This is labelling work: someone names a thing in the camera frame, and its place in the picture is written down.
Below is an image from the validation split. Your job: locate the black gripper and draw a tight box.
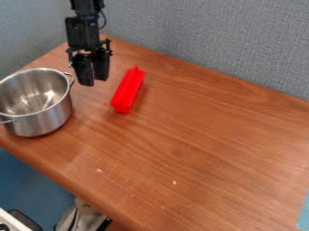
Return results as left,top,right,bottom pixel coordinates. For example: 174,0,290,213
67,39,112,87

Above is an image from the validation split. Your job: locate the stainless steel pot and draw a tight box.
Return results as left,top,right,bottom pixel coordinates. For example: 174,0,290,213
0,68,76,137

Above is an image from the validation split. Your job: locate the red star-shaped block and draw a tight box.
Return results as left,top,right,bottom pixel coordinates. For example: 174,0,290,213
109,66,146,115

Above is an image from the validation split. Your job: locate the metal table leg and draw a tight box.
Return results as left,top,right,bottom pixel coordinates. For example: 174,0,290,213
53,198,112,231

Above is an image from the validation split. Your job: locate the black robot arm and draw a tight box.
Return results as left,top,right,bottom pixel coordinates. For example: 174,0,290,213
65,0,112,87

